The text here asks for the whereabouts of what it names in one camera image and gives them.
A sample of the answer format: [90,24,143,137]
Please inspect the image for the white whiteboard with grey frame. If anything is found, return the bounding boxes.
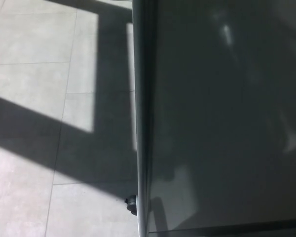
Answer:
[131,0,296,237]

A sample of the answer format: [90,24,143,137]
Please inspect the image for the black caster wheel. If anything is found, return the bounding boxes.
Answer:
[124,195,138,216]

